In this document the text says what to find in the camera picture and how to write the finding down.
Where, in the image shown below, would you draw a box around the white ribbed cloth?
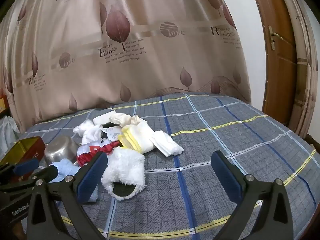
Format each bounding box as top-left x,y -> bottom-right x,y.
151,131 -> 184,157

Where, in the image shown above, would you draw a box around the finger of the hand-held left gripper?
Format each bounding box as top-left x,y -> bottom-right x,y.
0,165 -> 59,193
0,159 -> 40,180

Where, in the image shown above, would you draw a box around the brown wooden door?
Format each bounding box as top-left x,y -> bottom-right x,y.
246,0 -> 298,126

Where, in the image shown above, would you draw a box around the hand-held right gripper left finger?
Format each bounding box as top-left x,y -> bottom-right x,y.
26,151 -> 108,240

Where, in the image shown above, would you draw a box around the cream satin scrunchie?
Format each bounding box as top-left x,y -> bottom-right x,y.
109,112 -> 148,128

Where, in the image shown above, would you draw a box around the beige leaf-print curtain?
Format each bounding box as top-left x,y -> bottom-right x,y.
0,0 -> 252,133

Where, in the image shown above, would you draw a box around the brass door handle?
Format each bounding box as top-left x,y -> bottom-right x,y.
268,26 -> 285,51

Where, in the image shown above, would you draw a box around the white socks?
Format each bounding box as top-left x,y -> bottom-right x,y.
73,120 -> 103,145

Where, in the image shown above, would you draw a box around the small white paper scrap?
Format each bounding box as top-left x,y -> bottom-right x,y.
93,110 -> 118,126

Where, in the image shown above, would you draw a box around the gold foil wrapper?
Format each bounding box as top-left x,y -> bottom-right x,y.
117,124 -> 157,154

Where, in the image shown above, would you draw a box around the gold foil tray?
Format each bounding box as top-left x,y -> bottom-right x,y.
0,136 -> 47,182

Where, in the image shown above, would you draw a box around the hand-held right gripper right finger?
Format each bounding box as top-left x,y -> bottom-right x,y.
211,151 -> 294,240

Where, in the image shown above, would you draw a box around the light blue fluffy towel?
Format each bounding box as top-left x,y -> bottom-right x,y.
49,158 -> 100,203

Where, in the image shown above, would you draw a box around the white small-print cloth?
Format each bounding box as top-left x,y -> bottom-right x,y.
100,126 -> 123,141

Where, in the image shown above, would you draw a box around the white fluffy mitt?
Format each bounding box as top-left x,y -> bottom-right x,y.
101,147 -> 146,202

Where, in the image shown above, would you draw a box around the red and white cloth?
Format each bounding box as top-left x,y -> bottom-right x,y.
76,141 -> 121,168

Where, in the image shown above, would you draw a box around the grey plaid bed sheet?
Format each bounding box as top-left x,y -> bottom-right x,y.
0,92 -> 318,240

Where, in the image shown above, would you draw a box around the clear plastic bag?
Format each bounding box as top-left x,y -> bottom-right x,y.
0,116 -> 21,156

